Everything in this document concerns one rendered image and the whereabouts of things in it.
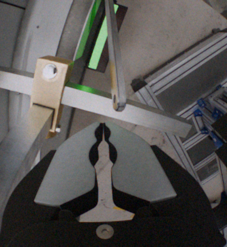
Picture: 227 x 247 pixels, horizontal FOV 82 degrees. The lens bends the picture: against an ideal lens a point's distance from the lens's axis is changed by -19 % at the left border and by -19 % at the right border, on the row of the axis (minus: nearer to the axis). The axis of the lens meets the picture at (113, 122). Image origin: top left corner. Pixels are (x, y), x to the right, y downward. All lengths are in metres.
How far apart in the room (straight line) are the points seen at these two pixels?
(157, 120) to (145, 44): 0.87
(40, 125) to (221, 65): 1.10
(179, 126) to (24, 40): 0.46
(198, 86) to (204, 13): 0.60
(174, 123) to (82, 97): 0.16
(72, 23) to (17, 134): 0.27
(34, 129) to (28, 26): 0.36
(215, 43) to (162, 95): 0.51
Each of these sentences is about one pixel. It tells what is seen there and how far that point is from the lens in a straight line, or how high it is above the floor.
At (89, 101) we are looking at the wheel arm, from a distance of 0.25.
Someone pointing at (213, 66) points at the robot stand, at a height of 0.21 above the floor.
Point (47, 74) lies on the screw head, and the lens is 0.23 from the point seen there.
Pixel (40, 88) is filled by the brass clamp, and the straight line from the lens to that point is 0.25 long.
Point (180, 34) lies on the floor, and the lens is 1.20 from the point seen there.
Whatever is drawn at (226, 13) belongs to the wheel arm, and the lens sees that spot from 0.31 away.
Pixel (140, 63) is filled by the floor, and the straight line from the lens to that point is 1.11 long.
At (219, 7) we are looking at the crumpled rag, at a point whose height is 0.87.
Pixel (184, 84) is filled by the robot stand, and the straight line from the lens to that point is 1.01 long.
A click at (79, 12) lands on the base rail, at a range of 0.38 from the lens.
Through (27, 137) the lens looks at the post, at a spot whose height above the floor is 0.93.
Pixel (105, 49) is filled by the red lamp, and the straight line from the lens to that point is 0.37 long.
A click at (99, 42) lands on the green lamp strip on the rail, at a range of 0.37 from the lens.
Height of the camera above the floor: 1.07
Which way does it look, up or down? 62 degrees down
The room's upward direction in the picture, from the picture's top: 173 degrees clockwise
